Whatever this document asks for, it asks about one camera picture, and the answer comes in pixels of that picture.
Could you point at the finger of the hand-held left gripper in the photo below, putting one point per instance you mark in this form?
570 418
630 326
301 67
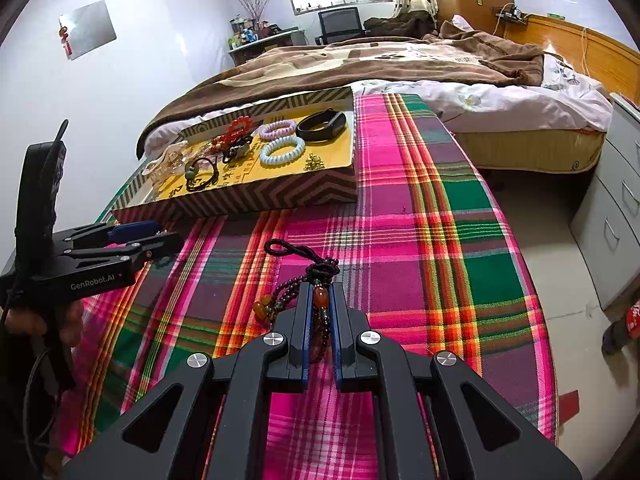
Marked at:
132 229
160 246

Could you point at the vase with dry branches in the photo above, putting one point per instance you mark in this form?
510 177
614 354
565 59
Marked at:
255 2

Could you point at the bed mattress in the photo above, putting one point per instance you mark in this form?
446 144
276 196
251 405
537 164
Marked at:
525 152

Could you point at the white floral bed sheet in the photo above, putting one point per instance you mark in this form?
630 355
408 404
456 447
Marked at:
500 100

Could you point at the dark clothes pile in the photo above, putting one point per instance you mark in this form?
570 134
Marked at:
400 25

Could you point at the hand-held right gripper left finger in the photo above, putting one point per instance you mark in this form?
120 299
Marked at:
304 360

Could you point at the wooden headboard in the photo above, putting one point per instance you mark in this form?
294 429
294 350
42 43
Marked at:
600 50

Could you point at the brown fleece blanket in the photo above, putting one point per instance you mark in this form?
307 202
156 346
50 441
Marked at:
300 65

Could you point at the grey desk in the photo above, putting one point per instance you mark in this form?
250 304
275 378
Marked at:
270 45

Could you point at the silver wall plate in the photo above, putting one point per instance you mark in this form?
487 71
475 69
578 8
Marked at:
90 30

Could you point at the person's left hand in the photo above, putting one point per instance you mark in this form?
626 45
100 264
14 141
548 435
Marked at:
72 320

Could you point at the black office chair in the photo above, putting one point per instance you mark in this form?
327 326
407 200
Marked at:
340 22

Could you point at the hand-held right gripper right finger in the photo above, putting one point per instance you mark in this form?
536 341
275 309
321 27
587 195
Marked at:
336 360

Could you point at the power strip with chargers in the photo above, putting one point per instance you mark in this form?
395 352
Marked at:
510 12

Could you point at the group of bottles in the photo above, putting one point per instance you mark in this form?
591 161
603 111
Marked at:
247 35

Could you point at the red bag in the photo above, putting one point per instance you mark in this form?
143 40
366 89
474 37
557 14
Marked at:
627 325

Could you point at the red tassel ornament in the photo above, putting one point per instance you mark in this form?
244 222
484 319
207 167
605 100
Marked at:
65 40

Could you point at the grey drawer cabinet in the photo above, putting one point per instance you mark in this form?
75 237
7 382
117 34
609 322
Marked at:
615 210

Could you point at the pink green plaid tablecloth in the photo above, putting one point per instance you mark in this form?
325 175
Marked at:
425 260

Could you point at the striped cardboard box yellow inside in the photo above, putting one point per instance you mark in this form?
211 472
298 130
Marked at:
280 195

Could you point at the black wrist band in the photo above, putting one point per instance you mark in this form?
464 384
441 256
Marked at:
312 131

